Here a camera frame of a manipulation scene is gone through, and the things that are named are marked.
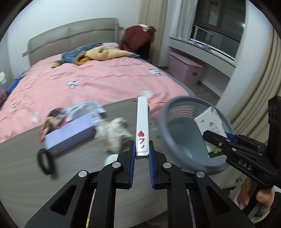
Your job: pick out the red white snack bag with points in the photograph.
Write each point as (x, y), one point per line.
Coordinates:
(53, 121)

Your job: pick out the pink storage box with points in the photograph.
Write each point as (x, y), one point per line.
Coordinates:
(184, 69)

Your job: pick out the black elastic band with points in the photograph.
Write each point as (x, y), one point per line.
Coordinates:
(45, 160)

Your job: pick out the white paper wrapper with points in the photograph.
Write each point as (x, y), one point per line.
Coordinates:
(113, 134)

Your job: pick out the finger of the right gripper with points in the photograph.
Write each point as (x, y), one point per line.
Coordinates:
(231, 137)
(214, 139)

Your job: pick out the white milk carton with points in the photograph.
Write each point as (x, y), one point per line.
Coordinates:
(209, 124)

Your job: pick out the crumpled light blue packet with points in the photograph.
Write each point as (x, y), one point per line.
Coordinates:
(83, 108)

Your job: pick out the grey upholstered headboard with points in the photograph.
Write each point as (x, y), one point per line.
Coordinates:
(67, 37)

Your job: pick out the white card deck box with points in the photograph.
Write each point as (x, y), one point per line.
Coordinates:
(142, 127)

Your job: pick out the grey plastic laundry basket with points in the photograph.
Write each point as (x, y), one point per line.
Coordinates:
(181, 136)

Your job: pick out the pink bed duvet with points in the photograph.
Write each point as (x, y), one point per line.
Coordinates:
(44, 88)

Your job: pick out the blue tube object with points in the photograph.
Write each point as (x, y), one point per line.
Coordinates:
(13, 85)

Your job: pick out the white sheer curtain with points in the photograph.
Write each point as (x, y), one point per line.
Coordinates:
(184, 16)

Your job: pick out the white round jar lid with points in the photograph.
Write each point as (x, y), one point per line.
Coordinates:
(110, 159)

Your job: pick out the blue fleece garment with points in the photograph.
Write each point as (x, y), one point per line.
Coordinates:
(69, 57)

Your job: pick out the person's right hand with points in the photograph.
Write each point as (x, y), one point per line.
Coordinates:
(264, 197)

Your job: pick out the maroon jacket on chair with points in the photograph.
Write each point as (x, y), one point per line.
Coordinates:
(137, 39)

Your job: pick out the white cloth on nightstand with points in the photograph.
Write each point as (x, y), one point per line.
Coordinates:
(3, 79)

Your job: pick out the white window sill rack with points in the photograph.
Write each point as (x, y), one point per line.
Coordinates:
(217, 42)

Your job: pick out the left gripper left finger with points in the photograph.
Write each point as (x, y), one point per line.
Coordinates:
(127, 160)

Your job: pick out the yellow fleece garment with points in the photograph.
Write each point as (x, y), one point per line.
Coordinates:
(102, 53)

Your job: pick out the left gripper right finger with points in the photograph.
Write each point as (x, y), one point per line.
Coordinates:
(156, 160)

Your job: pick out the lavender cardboard box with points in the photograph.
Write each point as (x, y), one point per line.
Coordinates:
(72, 133)

